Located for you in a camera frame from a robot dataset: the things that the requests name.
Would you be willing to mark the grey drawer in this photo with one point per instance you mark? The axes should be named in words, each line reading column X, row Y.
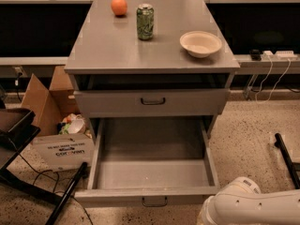
column 141, row 103
column 150, row 162

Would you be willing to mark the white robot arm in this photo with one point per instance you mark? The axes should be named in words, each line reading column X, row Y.
column 241, row 202

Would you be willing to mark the grey top drawer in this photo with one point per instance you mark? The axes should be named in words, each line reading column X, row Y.
column 141, row 103

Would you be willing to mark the grey drawer cabinet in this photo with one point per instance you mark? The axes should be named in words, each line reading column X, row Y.
column 108, row 55

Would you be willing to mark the white cup in box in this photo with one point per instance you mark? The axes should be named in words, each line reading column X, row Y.
column 76, row 126

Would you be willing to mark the white paper bowl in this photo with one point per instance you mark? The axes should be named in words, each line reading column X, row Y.
column 200, row 44

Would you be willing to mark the green soda can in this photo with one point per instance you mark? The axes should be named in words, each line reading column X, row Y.
column 145, row 21

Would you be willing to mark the orange fruit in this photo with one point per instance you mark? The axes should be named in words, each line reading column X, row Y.
column 119, row 7

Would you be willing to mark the brown cardboard box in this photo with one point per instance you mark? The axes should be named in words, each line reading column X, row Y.
column 55, row 108

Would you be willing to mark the black adapter on ledge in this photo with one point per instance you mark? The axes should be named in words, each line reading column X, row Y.
column 255, row 55

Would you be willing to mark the white power strip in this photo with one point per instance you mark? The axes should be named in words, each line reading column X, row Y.
column 281, row 55

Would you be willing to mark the black bar right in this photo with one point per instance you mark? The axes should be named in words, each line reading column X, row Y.
column 293, row 168

